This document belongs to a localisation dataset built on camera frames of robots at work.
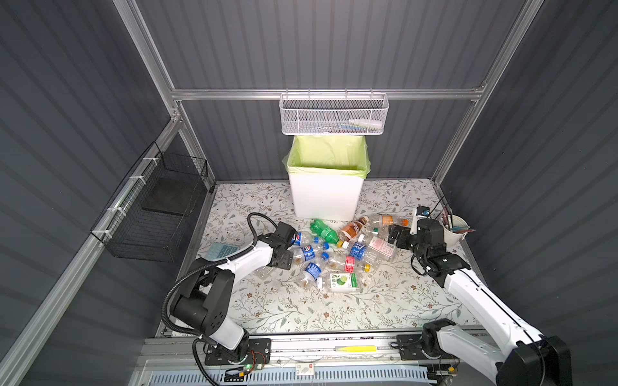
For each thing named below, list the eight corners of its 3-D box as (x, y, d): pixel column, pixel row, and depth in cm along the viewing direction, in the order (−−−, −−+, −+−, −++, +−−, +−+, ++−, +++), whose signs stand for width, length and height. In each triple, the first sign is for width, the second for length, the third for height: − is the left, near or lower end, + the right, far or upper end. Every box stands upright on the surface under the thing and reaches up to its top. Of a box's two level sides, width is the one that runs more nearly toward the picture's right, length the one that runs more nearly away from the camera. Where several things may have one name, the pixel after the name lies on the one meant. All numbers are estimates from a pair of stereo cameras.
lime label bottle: (317, 291, 88) (317, 287, 84) (317, 277, 91) (317, 272, 88) (361, 291, 88) (362, 287, 84) (359, 277, 91) (361, 272, 88)
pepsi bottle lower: (296, 282, 89) (296, 277, 85) (309, 265, 93) (309, 259, 89) (310, 291, 87) (309, 286, 83) (322, 272, 91) (322, 267, 87)
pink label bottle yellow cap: (329, 275, 91) (329, 268, 87) (328, 260, 95) (329, 253, 91) (369, 275, 91) (372, 268, 87) (367, 259, 95) (369, 252, 91)
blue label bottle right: (341, 249, 98) (342, 242, 94) (349, 241, 100) (350, 234, 96) (371, 273, 91) (374, 267, 87) (379, 263, 94) (382, 257, 90)
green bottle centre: (334, 252, 96) (335, 247, 93) (309, 227, 104) (308, 221, 101) (343, 245, 98) (344, 240, 95) (317, 221, 106) (317, 215, 103)
